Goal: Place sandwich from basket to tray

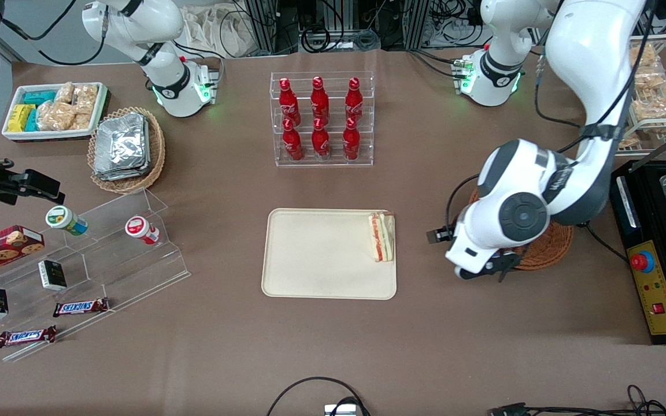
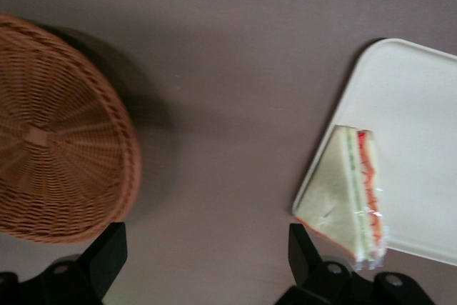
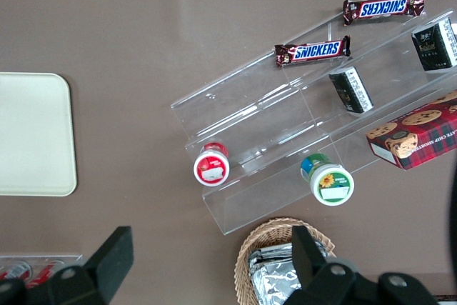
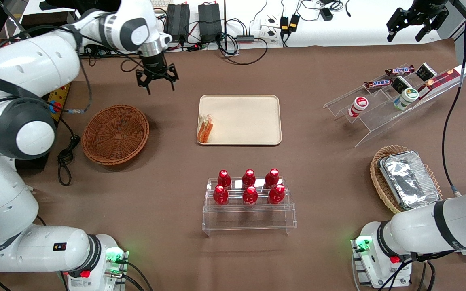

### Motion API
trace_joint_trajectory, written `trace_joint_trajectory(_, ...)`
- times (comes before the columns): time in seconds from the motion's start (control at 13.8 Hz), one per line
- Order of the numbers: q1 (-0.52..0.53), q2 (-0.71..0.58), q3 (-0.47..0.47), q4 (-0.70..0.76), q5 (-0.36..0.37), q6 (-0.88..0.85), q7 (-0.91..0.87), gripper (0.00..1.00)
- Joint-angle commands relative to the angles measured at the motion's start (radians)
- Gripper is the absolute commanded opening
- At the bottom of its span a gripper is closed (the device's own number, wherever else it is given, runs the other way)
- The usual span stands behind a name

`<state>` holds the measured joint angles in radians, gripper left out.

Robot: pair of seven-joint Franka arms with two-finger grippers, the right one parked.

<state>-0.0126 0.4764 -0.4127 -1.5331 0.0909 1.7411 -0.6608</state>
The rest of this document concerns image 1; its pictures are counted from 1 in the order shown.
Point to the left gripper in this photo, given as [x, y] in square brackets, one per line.
[455, 229]

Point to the triangular sandwich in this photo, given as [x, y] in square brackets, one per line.
[381, 237]

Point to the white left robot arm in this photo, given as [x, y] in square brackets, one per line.
[593, 86]

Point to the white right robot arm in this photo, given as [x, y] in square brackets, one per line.
[148, 29]

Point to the brown round wicker basket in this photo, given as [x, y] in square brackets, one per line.
[548, 249]

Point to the light oval wicker basket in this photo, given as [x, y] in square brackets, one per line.
[156, 150]

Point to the cream plastic tray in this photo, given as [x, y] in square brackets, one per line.
[321, 254]

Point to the green lid cup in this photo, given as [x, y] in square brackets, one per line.
[64, 219]

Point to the white rectangular snack bin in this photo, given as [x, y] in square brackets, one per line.
[50, 135]

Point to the teal snack pack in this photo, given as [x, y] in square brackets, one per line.
[32, 121]
[38, 97]

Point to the clear rice cracker bag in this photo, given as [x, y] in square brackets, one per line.
[65, 92]
[81, 122]
[85, 98]
[55, 116]

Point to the yellow snack pack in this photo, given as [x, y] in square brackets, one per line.
[19, 118]

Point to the silver foil pack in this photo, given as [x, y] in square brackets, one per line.
[120, 141]
[130, 175]

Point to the red lid cup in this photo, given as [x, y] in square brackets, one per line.
[139, 228]

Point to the clear acrylic stepped display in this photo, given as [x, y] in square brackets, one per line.
[125, 271]

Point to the snickers chocolate bar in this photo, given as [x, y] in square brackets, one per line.
[25, 336]
[80, 307]

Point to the red cola bottle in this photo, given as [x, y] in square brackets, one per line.
[288, 98]
[293, 144]
[319, 98]
[351, 143]
[321, 143]
[354, 98]

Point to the clear acrylic bottle rack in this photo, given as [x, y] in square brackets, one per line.
[321, 164]

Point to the red emergency stop button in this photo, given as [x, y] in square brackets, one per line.
[643, 262]

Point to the silver device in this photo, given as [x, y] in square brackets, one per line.
[341, 410]

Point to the black box appliance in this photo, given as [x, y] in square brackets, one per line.
[645, 196]

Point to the yellow control panel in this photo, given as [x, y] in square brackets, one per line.
[654, 289]

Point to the white cloth bag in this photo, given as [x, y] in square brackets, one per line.
[217, 29]

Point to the black left camera mount bracket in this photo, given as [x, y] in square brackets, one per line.
[500, 266]

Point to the aluminium frame post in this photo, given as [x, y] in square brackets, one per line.
[263, 23]
[417, 23]

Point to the small red rocker switch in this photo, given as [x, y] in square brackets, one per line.
[658, 308]

